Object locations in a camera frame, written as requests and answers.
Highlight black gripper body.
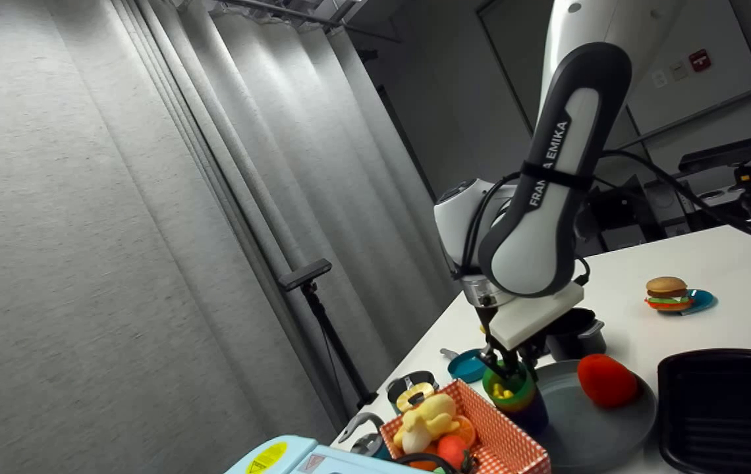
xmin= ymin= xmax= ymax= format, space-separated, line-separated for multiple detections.
xmin=476 ymin=301 xmax=538 ymax=372

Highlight rainbow stacking cups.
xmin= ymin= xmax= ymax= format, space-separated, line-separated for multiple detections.
xmin=483 ymin=366 xmax=548 ymax=434

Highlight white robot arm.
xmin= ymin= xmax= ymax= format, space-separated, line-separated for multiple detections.
xmin=432 ymin=0 xmax=681 ymax=378

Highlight orange red plush ball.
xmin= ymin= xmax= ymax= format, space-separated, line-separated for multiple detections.
xmin=578 ymin=353 xmax=640 ymax=409

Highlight grey round plate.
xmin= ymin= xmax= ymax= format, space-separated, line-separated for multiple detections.
xmin=538 ymin=361 xmax=657 ymax=474

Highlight burger plush toy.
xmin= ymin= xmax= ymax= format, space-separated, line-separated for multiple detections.
xmin=645 ymin=278 xmax=694 ymax=315

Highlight light blue toy toaster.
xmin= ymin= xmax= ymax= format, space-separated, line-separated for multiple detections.
xmin=225 ymin=434 xmax=414 ymax=474

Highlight blue measuring cup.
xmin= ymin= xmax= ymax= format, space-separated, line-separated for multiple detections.
xmin=441 ymin=347 xmax=487 ymax=384

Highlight orange checkered basket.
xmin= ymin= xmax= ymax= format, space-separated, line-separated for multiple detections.
xmin=379 ymin=383 xmax=551 ymax=474

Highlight small blue dish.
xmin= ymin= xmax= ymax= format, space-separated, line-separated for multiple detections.
xmin=687 ymin=291 xmax=716 ymax=315

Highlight black plastic tray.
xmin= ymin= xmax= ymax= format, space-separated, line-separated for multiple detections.
xmin=657 ymin=347 xmax=751 ymax=474

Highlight black tripod stand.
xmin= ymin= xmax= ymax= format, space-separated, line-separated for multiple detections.
xmin=280 ymin=259 xmax=376 ymax=409

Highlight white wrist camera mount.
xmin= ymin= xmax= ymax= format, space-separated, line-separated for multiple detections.
xmin=487 ymin=284 xmax=586 ymax=351

